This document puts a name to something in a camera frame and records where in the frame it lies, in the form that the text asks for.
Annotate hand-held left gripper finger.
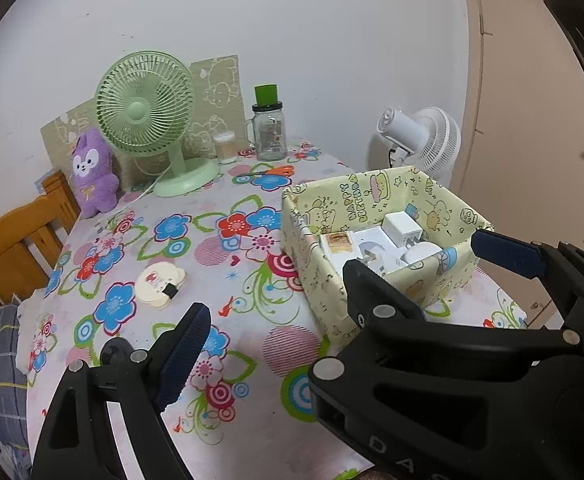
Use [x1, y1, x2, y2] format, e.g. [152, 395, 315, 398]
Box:
[31, 302, 211, 480]

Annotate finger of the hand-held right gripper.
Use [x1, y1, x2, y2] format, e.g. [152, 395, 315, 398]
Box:
[309, 259, 580, 431]
[472, 230, 584, 361]

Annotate yellow cartoon print box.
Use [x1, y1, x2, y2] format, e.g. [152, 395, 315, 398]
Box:
[280, 165, 495, 348]

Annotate white box with brown label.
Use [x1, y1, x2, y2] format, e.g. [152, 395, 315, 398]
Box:
[320, 232, 357, 266]

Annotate white charger adapters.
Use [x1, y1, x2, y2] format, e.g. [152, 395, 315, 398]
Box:
[352, 227, 407, 276]

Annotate floral tablecloth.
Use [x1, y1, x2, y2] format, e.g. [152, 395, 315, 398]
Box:
[16, 135, 530, 480]

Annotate white charger plug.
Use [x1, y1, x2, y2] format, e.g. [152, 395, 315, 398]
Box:
[383, 211, 423, 248]

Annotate white clip fan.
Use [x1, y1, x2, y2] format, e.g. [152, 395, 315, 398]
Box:
[369, 106, 462, 183]

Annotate beige door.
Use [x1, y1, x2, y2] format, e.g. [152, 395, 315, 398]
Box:
[459, 0, 584, 328]

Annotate glass jar with green lid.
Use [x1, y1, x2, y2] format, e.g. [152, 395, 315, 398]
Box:
[244, 83, 289, 162]

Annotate purple plush toy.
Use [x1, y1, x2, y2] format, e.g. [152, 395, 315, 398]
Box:
[70, 128, 120, 219]

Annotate clear cotton swab container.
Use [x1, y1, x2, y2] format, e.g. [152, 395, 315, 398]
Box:
[213, 130, 237, 164]

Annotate green desk fan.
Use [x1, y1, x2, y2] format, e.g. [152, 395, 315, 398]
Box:
[95, 51, 221, 197]

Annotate orange handled scissors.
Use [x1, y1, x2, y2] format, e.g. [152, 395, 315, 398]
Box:
[235, 165, 295, 180]

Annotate white fan cable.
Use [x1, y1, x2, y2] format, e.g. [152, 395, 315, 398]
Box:
[122, 167, 173, 206]

